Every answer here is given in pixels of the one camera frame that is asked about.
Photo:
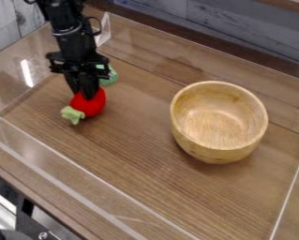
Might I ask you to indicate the clear acrylic corner bracket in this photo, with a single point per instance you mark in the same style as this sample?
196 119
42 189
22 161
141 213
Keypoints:
106 30

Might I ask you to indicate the green rectangular block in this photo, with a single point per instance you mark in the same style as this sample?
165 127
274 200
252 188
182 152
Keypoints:
111 79

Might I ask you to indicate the black table leg frame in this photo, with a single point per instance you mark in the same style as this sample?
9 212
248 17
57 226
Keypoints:
27 225

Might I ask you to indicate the red plush strawberry toy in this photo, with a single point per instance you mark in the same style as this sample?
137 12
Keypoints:
85 108

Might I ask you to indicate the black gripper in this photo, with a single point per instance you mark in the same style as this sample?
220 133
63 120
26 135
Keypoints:
78 60

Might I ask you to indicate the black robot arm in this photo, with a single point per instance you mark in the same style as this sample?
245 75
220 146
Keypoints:
65 14

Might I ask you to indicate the light wooden bowl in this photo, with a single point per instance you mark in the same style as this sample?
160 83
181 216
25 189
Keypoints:
218 121

